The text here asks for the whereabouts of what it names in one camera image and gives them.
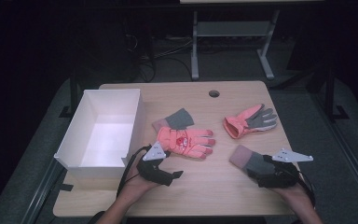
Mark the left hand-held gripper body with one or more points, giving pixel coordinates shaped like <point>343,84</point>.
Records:
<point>150,169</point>

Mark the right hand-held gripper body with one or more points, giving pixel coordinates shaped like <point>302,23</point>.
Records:
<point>282,174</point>

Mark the gray glove with pink cuff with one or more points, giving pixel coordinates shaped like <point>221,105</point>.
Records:
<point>180,119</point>
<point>251,161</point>

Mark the pink glove with cartoon print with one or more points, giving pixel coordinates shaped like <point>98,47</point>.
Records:
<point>186,141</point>

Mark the pink glove with gray palm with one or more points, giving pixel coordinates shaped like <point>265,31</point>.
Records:
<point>245,123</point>

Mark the white rectangular box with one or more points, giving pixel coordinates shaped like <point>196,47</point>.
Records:
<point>105,140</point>

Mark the person's left hand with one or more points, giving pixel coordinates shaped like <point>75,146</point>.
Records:
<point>136,186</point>

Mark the person's right hand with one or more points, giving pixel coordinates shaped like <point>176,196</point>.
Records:
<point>293,194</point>

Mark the black tape strip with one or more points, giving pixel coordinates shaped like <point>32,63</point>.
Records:
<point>66,187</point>

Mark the black stand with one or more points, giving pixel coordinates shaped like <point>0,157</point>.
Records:
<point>331,96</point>
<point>73,96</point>

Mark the gray metal stand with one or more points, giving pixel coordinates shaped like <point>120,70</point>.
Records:
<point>233,29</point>

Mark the metal floor rail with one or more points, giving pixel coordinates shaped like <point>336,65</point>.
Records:
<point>42,193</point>
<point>345,146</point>

